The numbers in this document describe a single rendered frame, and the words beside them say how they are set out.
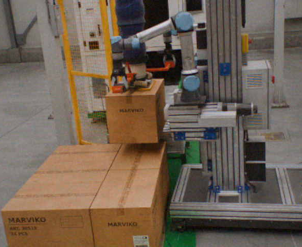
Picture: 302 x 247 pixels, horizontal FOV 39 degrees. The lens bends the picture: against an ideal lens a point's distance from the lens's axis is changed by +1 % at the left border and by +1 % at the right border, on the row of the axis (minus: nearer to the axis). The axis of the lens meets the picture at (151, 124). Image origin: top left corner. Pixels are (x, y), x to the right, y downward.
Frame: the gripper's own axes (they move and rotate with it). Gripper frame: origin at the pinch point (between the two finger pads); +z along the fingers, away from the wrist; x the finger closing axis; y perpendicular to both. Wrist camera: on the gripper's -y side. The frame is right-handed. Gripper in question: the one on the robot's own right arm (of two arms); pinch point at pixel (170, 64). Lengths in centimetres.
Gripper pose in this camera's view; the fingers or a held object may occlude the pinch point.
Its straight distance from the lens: 386.0
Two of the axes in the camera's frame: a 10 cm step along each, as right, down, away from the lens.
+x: 9.8, -0.4, -1.7
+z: 1.0, 9.4, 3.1
